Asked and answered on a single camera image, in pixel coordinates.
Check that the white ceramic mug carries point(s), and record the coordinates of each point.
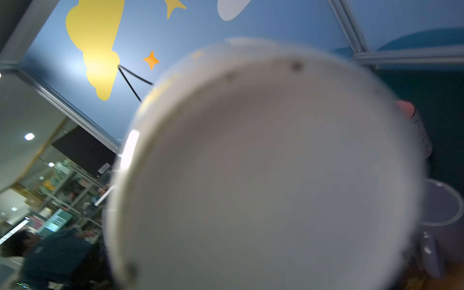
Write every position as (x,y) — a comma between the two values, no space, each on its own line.
(265,166)

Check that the pink ghost pattern mug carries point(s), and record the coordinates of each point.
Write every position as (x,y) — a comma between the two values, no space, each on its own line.
(412,114)

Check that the purple ceramic mug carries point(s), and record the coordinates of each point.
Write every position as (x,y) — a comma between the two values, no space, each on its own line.
(441,240)

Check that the aluminium frame left post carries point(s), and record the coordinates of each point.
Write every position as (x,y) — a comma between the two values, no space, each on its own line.
(350,26)

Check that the aluminium frame back bar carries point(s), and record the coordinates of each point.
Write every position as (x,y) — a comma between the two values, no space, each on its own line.
(448,58)

